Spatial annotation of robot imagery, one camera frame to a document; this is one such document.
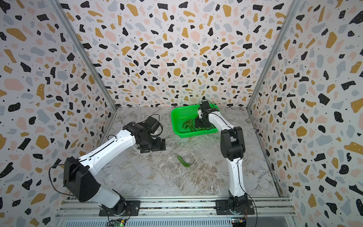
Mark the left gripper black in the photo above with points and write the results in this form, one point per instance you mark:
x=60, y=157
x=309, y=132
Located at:
x=159, y=147

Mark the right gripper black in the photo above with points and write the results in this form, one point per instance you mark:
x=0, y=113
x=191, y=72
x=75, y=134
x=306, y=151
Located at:
x=197, y=124

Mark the green peppers bunch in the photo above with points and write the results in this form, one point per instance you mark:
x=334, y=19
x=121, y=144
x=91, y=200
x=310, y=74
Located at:
x=189, y=124

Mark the green plastic mesh basket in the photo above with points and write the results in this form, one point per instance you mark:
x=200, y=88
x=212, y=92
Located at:
x=183, y=122

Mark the green peppers from container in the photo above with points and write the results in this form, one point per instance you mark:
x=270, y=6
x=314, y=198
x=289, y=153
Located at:
x=185, y=164

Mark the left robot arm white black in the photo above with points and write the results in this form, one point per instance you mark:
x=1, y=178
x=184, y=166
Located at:
x=79, y=174

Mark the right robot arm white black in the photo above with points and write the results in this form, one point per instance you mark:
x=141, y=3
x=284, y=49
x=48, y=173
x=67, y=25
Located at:
x=232, y=147

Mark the left circuit board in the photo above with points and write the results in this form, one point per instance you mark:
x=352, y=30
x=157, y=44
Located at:
x=118, y=223

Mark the circuit board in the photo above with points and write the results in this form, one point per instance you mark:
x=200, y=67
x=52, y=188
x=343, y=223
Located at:
x=118, y=223
x=239, y=222

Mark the right circuit board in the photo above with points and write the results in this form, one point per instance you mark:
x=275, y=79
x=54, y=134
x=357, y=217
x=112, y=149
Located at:
x=239, y=222

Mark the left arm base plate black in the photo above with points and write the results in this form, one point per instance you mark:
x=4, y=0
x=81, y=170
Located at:
x=122, y=209

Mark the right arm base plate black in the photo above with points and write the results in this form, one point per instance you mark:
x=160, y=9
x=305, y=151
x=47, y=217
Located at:
x=229, y=207

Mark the aluminium front rail frame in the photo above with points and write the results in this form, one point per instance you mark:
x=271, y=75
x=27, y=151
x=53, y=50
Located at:
x=180, y=211

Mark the right corner aluminium post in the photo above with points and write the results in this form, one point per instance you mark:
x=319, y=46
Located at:
x=275, y=49

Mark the corner aluminium post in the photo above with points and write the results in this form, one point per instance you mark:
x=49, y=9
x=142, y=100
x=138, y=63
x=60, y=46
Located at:
x=55, y=5
x=275, y=49

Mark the left corner aluminium post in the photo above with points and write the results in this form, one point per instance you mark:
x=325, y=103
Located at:
x=55, y=5

